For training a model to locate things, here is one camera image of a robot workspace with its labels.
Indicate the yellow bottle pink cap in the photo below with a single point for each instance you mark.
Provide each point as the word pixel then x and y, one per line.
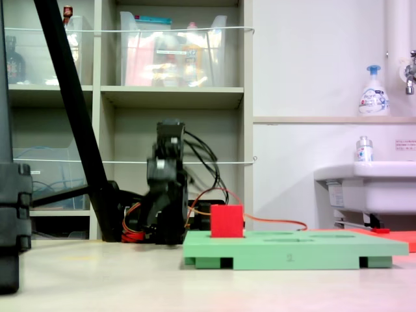
pixel 193 52

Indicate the black tripod brace strut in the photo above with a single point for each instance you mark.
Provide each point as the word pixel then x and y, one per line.
pixel 58 196

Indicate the dark glass bottle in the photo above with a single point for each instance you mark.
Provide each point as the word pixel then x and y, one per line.
pixel 14 65

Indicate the beige shelf unit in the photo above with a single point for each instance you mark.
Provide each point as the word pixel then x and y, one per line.
pixel 172 94

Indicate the clear bin with bottles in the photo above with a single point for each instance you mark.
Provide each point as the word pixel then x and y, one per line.
pixel 29 42

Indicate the notched black tripod leg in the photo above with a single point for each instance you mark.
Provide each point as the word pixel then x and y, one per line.
pixel 13 211

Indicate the small red flat piece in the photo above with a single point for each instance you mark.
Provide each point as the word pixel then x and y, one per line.
pixel 380 230

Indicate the green shape-hole board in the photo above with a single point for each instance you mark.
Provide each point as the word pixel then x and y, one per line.
pixel 292 250

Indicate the red square block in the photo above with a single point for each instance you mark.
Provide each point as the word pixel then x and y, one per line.
pixel 227 221

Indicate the small clear sanitizer bottle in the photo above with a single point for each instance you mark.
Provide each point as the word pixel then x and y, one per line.
pixel 364 151

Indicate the metal faucet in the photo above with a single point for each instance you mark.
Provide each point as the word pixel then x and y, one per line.
pixel 410 73

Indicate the clear bin with supplies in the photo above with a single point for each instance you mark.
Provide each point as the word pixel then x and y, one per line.
pixel 146 65

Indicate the small orange flat plate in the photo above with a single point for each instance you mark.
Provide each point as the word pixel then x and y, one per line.
pixel 403 239

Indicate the white foam soap bottle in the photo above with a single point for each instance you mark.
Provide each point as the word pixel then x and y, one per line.
pixel 373 97

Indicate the white sink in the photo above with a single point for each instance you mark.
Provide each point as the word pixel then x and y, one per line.
pixel 373 191

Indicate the zip bag blue top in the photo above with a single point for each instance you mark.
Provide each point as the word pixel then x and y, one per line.
pixel 152 22

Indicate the red printed base clamp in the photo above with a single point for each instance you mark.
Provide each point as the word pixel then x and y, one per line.
pixel 130 237

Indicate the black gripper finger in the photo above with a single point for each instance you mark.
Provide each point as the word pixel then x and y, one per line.
pixel 152 208
pixel 177 224

